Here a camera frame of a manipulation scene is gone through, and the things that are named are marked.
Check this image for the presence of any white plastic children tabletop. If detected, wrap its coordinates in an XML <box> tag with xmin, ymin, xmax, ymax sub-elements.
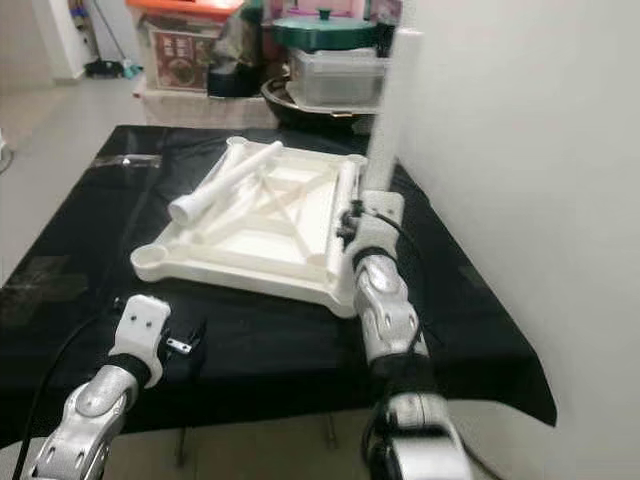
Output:
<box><xmin>130</xmin><ymin>135</ymin><xmax>369</xmax><ymax>319</ymax></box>

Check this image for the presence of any clear plastic bin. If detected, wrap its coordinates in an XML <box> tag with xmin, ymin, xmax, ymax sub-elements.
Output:
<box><xmin>285</xmin><ymin>47</ymin><xmax>391</xmax><ymax>109</ymax></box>

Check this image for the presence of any black wok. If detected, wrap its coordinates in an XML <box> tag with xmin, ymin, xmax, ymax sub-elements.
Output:
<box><xmin>260</xmin><ymin>75</ymin><xmax>381</xmax><ymax>129</ymax></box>

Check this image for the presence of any black tablecloth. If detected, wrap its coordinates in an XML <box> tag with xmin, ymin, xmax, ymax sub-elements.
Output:
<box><xmin>0</xmin><ymin>123</ymin><xmax>559</xmax><ymax>451</ymax></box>

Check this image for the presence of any beige cloth cover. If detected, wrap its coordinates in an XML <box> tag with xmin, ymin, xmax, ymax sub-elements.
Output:
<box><xmin>140</xmin><ymin>88</ymin><xmax>266</xmax><ymax>129</ymax></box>

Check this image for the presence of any dark green pot lid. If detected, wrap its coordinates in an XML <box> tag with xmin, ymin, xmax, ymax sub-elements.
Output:
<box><xmin>272</xmin><ymin>8</ymin><xmax>379</xmax><ymax>51</ymax></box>

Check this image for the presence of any pink box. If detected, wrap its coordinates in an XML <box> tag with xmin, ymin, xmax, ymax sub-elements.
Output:
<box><xmin>275</xmin><ymin>0</ymin><xmax>361</xmax><ymax>15</ymax></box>

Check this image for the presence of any broom with teal head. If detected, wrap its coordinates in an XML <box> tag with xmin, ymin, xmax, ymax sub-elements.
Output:
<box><xmin>80</xmin><ymin>0</ymin><xmax>143</xmax><ymax>79</ymax></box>

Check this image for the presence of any storage box with orange lid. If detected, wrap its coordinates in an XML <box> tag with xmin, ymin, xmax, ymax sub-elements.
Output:
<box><xmin>125</xmin><ymin>0</ymin><xmax>246</xmax><ymax>93</ymax></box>

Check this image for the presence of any black dustpan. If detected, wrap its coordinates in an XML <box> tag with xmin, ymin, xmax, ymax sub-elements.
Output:
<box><xmin>82</xmin><ymin>60</ymin><xmax>123</xmax><ymax>79</ymax></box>

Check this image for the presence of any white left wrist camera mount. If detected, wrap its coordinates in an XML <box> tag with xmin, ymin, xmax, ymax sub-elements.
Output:
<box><xmin>120</xmin><ymin>294</ymin><xmax>173</xmax><ymax>389</ymax></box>

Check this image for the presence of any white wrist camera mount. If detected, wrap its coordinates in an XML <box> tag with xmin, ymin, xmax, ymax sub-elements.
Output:
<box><xmin>120</xmin><ymin>294</ymin><xmax>173</xmax><ymax>389</ymax></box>
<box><xmin>345</xmin><ymin>190</ymin><xmax>406</xmax><ymax>263</ymax></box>

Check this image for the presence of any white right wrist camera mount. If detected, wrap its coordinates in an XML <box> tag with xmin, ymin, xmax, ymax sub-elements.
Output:
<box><xmin>345</xmin><ymin>190</ymin><xmax>406</xmax><ymax>263</ymax></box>

